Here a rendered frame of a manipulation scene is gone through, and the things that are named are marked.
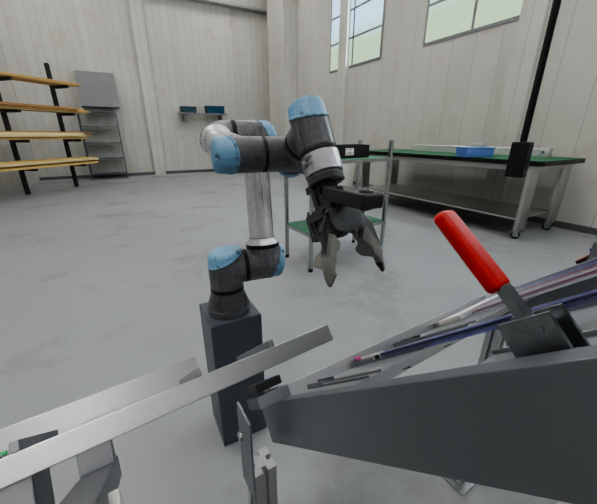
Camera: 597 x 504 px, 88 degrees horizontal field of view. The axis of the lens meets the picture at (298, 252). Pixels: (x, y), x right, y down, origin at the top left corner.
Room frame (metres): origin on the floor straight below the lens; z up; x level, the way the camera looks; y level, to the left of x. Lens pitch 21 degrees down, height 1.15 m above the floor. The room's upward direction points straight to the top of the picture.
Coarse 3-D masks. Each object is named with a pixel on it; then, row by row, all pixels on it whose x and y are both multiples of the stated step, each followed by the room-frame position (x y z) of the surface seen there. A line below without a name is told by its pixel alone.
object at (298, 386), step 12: (480, 300) 0.73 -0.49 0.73; (444, 312) 0.67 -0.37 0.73; (420, 324) 0.61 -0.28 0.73; (396, 336) 0.57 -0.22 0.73; (408, 336) 0.58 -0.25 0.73; (372, 348) 0.53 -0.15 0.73; (384, 348) 0.54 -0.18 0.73; (444, 348) 0.59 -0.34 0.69; (348, 360) 0.49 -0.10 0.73; (420, 360) 0.55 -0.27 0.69; (324, 372) 0.46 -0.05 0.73; (336, 372) 0.47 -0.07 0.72; (396, 372) 0.51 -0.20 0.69; (288, 384) 0.43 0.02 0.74; (300, 384) 0.43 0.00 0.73
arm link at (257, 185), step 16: (240, 128) 1.03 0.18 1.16; (256, 128) 1.05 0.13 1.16; (272, 128) 1.07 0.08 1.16; (256, 176) 1.04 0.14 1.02; (256, 192) 1.03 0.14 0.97; (256, 208) 1.02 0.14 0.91; (256, 224) 1.02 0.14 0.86; (272, 224) 1.05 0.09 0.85; (256, 240) 1.01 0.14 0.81; (272, 240) 1.02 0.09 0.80; (256, 256) 0.99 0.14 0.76; (272, 256) 1.00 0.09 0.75; (256, 272) 0.97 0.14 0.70; (272, 272) 0.99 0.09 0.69
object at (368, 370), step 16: (464, 320) 0.53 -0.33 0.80; (480, 320) 0.45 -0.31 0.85; (416, 336) 0.53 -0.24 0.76; (416, 352) 0.37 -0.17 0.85; (432, 352) 0.37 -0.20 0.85; (352, 368) 0.48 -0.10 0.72; (368, 368) 0.40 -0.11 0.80; (384, 368) 0.34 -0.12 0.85; (400, 368) 0.34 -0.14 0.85; (320, 384) 0.40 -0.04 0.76; (336, 384) 0.36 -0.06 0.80; (352, 384) 0.31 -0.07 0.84
